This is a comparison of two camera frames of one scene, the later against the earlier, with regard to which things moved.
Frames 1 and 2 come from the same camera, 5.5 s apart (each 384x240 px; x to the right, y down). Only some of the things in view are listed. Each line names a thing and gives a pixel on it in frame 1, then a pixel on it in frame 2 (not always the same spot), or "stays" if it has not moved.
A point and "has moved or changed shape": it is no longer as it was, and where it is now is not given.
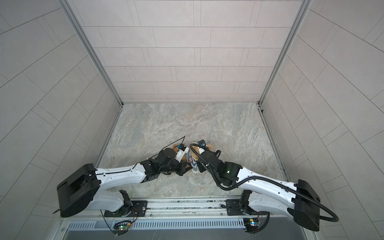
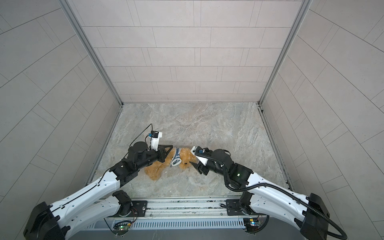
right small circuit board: (251, 224) stays
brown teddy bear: (194, 150) has moved or changed shape
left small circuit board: (122, 225) stays
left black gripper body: (179, 169) to (151, 157)
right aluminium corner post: (303, 9) stays
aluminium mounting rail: (180, 208) stays
